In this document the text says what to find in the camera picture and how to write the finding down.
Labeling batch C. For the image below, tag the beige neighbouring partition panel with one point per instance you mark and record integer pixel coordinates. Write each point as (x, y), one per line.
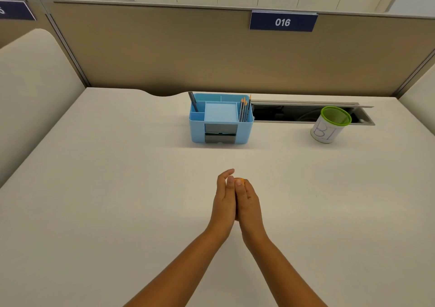
(40, 38)

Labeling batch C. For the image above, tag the cream rounded side divider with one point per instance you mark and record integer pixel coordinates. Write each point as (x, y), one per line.
(34, 92)

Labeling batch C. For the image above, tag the person's left fingers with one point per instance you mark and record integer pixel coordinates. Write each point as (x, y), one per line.
(224, 181)

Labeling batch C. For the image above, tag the person's right fingers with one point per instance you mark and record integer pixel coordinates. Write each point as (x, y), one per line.
(245, 189)

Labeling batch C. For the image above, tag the small orange object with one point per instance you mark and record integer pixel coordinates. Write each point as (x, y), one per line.
(240, 181)

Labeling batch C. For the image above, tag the person's right hand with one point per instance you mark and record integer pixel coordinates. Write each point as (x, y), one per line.
(249, 215)

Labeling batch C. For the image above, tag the grey pen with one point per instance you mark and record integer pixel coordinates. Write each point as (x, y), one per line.
(193, 102)

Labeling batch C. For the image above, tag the person's right forearm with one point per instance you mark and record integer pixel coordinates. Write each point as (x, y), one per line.
(285, 272)

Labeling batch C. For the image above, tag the dark blue number sign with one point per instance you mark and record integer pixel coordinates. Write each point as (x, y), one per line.
(282, 21)
(15, 10)

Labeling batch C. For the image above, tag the person's left forearm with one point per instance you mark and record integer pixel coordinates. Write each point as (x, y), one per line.
(183, 269)

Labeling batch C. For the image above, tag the grey organizer drawer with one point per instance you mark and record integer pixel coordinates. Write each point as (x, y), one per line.
(221, 134)

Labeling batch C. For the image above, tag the light blue desk organizer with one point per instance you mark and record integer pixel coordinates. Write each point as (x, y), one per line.
(197, 128)

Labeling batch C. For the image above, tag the white cup with green rim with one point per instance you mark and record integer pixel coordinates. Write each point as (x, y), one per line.
(326, 130)

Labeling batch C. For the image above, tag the person's left hand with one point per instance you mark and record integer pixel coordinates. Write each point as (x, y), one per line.
(222, 204)

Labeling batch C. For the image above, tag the beige desk partition panel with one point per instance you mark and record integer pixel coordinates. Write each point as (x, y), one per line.
(204, 51)

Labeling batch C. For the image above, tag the bunch of grey pencils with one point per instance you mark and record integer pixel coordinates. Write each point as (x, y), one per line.
(244, 109)

